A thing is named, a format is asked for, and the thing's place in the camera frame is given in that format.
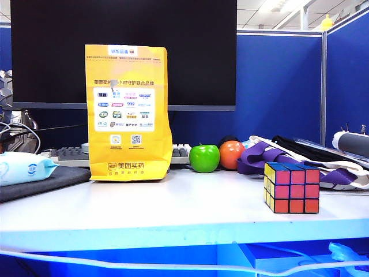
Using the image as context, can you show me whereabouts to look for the Rubik's cube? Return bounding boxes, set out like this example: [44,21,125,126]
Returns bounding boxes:
[263,161,321,215]

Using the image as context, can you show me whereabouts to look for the yellow printed paper bag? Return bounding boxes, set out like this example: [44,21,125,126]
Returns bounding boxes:
[84,43,174,183]

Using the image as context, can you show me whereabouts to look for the green apple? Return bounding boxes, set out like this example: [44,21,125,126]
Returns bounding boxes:
[189,143,221,174]

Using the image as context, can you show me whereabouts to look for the orange ball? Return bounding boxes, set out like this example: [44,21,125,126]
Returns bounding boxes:
[219,140,246,171]

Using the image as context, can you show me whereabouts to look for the wide blue partition panel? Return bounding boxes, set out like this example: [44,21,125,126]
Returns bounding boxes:
[168,29,324,148]

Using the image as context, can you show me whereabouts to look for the grey computer keyboard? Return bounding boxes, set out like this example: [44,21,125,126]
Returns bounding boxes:
[39,143,193,168]

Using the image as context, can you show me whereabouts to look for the dark grey pad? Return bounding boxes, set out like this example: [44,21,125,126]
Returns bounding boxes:
[0,166,92,204]

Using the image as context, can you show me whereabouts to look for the clear plastic folder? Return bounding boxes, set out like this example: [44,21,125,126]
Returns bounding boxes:
[293,137,369,161]

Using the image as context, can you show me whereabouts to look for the black computer monitor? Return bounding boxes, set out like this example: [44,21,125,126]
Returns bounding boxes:
[10,0,238,112]

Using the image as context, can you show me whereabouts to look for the light blue wet wipes pack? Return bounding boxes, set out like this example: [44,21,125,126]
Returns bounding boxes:
[0,151,60,187]

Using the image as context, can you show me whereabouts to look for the grey cylinder with white cap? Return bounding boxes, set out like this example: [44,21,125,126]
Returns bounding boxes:
[332,123,369,159]

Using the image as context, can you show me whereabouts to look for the narrow blue partition panel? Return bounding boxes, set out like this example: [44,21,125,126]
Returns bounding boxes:
[325,11,369,148]

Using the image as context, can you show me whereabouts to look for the shiny metallic object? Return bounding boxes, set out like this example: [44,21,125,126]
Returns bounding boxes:
[0,69,39,154]

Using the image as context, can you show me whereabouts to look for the light blue plastic piece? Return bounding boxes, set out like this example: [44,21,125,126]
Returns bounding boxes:
[328,241,369,277]

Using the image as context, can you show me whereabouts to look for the black thin cable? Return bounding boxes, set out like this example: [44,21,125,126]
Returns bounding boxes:
[0,123,88,142]

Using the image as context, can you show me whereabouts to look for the thick white cable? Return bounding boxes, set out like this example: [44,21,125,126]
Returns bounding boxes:
[0,248,369,275]

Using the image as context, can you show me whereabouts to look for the silver partition post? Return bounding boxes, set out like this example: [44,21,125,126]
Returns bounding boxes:
[320,30,328,147]

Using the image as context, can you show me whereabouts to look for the white thin cable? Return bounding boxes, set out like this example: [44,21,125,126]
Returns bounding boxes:
[0,121,42,155]

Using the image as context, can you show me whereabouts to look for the white tote bag purple straps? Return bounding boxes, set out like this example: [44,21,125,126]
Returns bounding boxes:
[236,134,369,192]

